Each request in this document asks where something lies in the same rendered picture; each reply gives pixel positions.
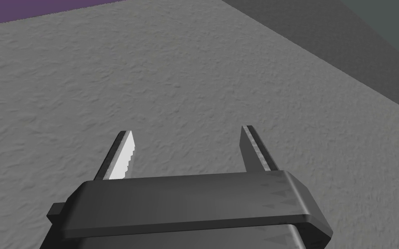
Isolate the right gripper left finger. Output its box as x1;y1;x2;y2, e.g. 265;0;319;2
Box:
93;130;136;181

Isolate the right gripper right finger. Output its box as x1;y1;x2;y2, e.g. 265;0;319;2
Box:
239;125;280;173

